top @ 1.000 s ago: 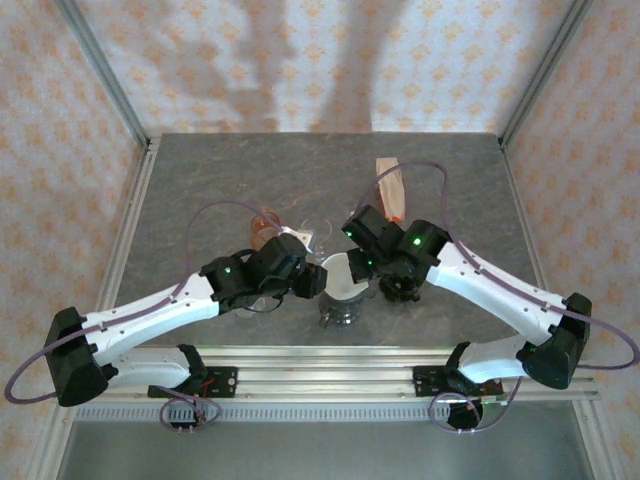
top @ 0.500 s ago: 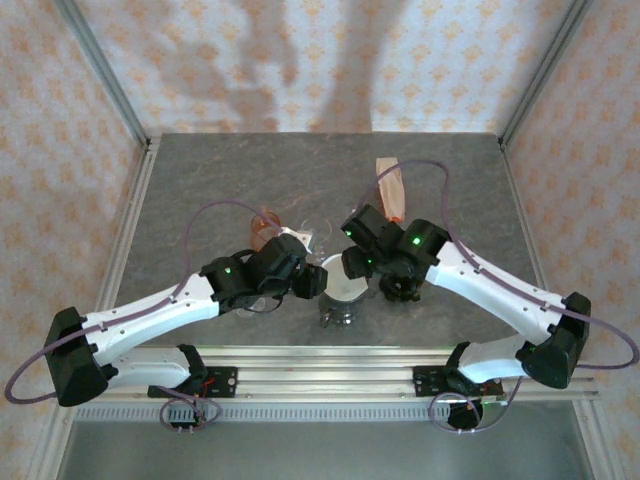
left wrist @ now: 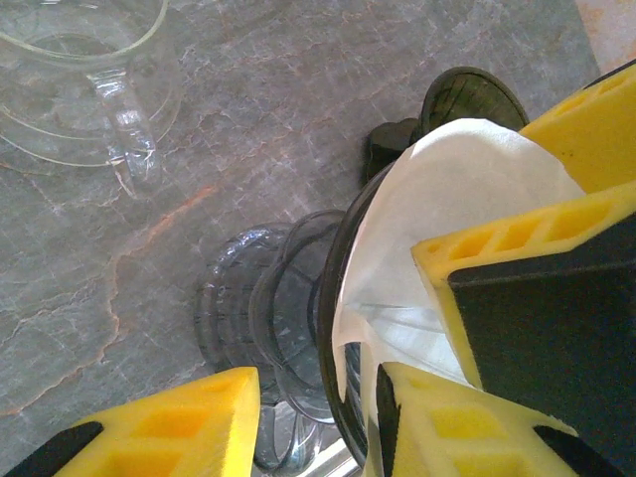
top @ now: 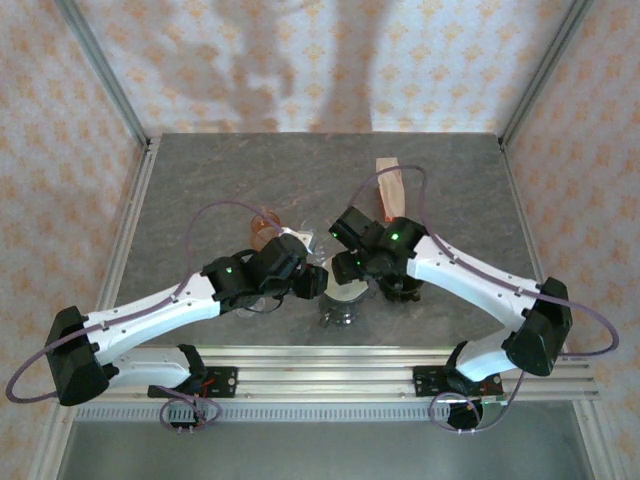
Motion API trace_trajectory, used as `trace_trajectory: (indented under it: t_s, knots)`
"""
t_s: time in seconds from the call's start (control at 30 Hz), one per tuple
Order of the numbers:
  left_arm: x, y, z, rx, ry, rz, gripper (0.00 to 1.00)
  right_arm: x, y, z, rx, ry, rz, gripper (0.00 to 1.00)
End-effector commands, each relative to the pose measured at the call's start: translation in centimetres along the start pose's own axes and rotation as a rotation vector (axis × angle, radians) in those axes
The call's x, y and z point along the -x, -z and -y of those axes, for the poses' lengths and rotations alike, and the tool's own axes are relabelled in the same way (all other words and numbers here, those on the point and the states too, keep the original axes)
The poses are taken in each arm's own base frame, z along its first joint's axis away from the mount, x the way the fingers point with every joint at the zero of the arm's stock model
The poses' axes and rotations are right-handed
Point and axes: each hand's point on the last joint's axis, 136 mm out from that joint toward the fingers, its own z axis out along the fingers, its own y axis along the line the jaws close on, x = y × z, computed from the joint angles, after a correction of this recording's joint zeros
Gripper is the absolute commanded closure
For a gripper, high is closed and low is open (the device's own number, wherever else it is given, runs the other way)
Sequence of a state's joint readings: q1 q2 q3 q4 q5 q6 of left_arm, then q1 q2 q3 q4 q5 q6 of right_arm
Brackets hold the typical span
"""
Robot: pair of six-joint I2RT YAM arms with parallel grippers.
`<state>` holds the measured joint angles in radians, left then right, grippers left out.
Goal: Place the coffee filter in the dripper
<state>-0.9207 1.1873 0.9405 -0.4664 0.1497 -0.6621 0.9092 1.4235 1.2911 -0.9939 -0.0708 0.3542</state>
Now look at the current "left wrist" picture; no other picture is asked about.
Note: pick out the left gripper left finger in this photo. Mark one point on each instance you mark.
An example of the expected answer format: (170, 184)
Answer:
(174, 427)

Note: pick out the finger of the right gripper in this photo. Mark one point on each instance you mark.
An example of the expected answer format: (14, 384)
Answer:
(546, 298)
(596, 129)

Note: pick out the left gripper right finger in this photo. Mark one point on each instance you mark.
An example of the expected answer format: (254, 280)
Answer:
(447, 432)

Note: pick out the grey plastic dripper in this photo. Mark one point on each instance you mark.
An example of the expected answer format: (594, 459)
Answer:
(328, 298)

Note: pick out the clear glass server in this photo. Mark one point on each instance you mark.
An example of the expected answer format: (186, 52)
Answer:
(129, 124)

